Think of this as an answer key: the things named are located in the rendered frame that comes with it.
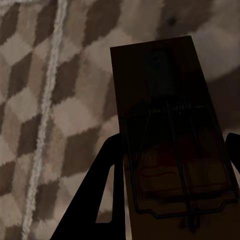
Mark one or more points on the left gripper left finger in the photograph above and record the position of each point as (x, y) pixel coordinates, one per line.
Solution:
(79, 220)

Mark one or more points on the mousetrap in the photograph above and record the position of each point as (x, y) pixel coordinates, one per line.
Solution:
(179, 178)

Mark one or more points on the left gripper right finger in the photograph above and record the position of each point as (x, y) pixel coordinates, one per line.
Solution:
(233, 148)

